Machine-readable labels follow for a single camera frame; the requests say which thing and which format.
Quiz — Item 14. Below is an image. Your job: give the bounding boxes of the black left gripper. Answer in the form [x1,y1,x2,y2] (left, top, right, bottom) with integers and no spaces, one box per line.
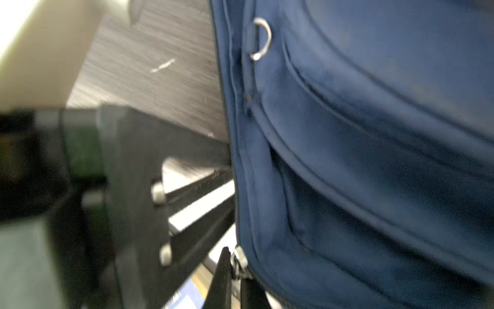
[1,105,235,308]

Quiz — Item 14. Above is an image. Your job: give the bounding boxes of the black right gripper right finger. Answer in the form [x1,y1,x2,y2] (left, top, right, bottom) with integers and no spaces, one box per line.
[240,278,271,309]

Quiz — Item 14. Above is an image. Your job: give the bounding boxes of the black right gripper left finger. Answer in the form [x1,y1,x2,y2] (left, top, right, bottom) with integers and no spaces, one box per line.
[202,247,232,309]

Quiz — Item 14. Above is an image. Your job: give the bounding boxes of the navy blue school backpack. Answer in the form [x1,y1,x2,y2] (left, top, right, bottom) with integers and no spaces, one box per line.
[211,1,493,308]

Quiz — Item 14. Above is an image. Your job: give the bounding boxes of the blue book left yellow label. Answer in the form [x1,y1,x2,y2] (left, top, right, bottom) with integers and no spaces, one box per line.
[163,265,213,309]

